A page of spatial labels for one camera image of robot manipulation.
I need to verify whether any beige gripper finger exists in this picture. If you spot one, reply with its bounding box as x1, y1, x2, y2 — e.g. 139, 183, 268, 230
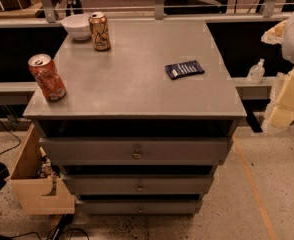
261, 20, 287, 45
261, 68, 294, 133

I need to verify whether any orange soda can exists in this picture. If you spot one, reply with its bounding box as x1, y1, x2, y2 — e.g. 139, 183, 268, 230
89, 12, 111, 51

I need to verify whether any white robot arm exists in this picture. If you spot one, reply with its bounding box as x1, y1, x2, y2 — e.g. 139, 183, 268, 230
261, 12, 294, 134

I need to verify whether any red coke can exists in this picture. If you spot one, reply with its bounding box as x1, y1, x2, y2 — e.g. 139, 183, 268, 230
28, 54, 66, 102

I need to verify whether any clear sanitizer bottle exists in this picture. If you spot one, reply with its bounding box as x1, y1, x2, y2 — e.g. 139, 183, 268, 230
247, 59, 265, 84

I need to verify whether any dark blue snack packet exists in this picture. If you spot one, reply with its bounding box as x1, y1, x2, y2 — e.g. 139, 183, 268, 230
164, 60, 204, 80

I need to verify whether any grey drawer cabinet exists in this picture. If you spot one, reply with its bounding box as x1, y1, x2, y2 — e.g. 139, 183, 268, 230
25, 20, 245, 202

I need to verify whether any white ceramic bowl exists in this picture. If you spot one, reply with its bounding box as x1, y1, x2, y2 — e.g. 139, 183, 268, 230
62, 14, 91, 40

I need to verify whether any grey metal railing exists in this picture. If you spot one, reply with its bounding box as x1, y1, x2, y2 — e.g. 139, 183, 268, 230
0, 0, 294, 22

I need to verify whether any middle grey drawer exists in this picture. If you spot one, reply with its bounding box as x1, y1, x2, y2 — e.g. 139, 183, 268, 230
63, 175, 213, 195

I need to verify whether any grey drawer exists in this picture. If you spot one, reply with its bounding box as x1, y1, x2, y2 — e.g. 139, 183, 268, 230
76, 200, 202, 215
63, 175, 213, 195
39, 137, 233, 166

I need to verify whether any bottom grey drawer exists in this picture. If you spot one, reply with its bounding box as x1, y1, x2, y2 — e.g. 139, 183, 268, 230
76, 200, 202, 215

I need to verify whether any top grey drawer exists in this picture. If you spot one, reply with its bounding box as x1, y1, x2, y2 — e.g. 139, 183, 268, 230
39, 137, 233, 166

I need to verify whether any wooden crate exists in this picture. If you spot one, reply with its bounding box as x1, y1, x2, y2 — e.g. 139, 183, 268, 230
10, 124, 75, 215

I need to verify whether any black floor cable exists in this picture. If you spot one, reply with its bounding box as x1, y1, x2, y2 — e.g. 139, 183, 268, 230
0, 117, 23, 162

